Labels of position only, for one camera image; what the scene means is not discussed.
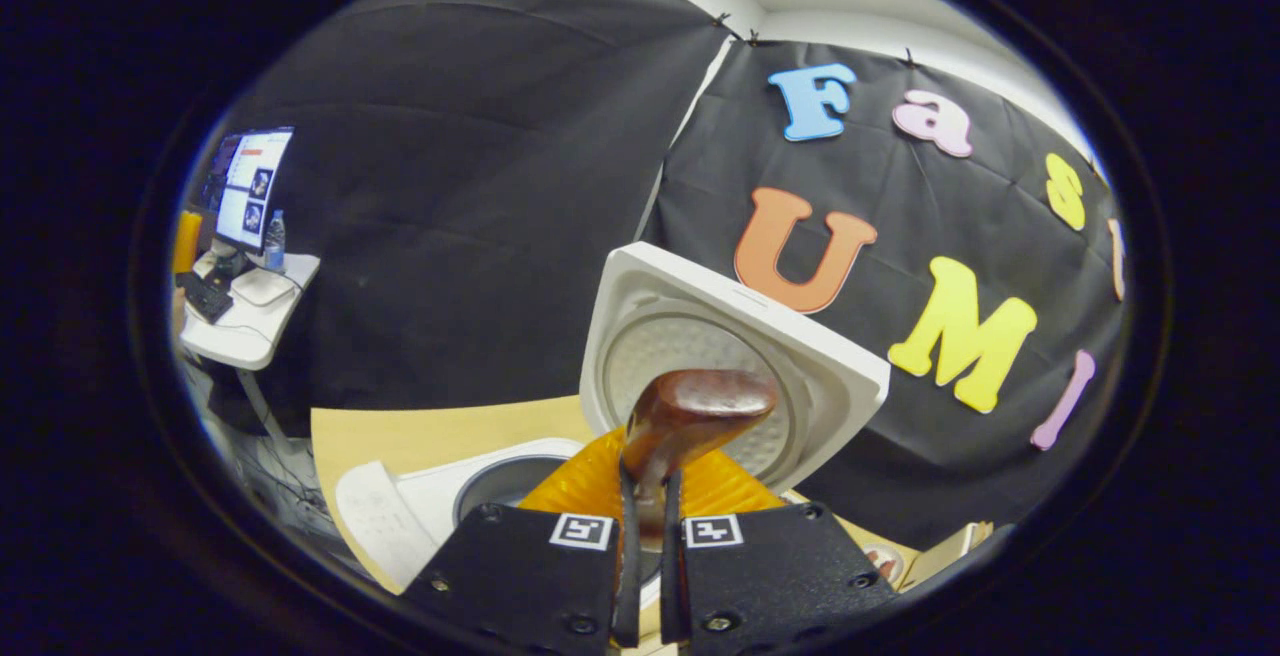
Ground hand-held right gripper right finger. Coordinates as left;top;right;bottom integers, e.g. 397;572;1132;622
660;446;901;656

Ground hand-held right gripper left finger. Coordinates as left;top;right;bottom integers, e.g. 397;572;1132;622
405;426;643;656

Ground brown wooden spoon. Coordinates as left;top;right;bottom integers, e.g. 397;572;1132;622
620;368;779;537

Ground white rice cooker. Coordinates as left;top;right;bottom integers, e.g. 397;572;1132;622
335;241;891;597

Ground white round plate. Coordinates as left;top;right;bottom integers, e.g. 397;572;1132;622
860;541;909;587

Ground black backdrop cloth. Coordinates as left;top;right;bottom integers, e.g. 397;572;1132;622
190;0;1126;552

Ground white desk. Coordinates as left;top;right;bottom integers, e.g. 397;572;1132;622
180;251;321;457

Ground small white flat box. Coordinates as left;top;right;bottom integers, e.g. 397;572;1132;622
232;268;296;309

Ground black keyboard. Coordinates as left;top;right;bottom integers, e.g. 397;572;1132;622
178;271;234;324

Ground computer monitor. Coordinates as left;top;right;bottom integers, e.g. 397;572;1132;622
213;126;296;257

